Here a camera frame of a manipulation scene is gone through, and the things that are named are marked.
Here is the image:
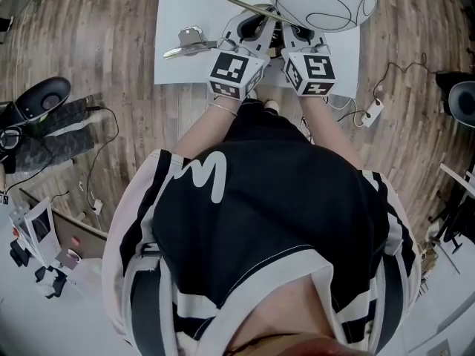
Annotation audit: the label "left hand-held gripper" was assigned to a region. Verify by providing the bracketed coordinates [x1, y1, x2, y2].
[207, 12, 278, 100]

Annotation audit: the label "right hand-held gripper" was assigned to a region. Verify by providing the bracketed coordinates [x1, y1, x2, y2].
[280, 25, 337, 97]

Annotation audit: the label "person's left forearm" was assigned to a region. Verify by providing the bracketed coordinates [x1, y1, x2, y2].
[172, 93, 243, 156]

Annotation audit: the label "person's right forearm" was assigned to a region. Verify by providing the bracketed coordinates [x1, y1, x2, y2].
[298, 93, 364, 170]

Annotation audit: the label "white power strip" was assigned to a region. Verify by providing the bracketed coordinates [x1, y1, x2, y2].
[358, 99, 384, 128]

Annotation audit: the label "black and white shirt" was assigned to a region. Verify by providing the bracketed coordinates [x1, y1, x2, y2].
[101, 99, 423, 356]

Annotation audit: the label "black round chair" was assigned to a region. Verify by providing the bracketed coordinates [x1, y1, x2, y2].
[435, 70, 475, 129]

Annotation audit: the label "brown cardboard sheet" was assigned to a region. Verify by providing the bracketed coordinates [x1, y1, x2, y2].
[19, 187, 109, 271]

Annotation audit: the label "black headphones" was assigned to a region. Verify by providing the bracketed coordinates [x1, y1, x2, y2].
[0, 125, 24, 154]

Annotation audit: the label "white printed box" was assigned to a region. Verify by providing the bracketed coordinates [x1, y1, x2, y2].
[7, 196, 63, 267]

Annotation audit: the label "black and white small object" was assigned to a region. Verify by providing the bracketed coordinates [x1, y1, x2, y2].
[33, 264, 68, 299]

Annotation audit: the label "thin silver bracelet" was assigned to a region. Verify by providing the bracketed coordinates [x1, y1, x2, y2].
[207, 101, 239, 118]

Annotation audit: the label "thin black cable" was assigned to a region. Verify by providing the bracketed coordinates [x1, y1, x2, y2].
[372, 52, 439, 102]

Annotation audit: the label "long black floor cable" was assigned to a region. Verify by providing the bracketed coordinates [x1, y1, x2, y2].
[84, 105, 120, 214]

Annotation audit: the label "white metal frame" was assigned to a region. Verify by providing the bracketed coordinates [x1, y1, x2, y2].
[425, 161, 475, 276]

